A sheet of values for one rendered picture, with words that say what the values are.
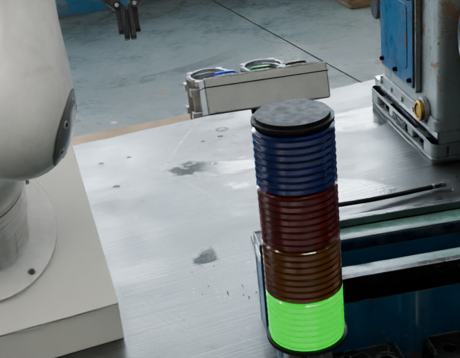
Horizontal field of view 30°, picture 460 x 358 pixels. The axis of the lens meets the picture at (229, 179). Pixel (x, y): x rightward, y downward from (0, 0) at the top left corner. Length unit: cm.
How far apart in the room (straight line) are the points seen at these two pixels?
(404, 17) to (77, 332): 80
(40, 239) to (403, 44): 76
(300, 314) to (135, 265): 66
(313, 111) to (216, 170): 96
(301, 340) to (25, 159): 27
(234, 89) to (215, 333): 32
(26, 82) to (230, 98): 49
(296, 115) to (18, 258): 58
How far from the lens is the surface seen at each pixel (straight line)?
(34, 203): 114
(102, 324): 112
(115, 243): 137
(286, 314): 67
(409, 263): 100
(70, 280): 111
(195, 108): 357
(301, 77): 119
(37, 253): 111
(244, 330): 112
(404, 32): 157
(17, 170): 76
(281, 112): 62
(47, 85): 74
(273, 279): 66
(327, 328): 68
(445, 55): 147
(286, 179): 61
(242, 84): 118
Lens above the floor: 144
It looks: 25 degrees down
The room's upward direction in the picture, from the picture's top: 6 degrees counter-clockwise
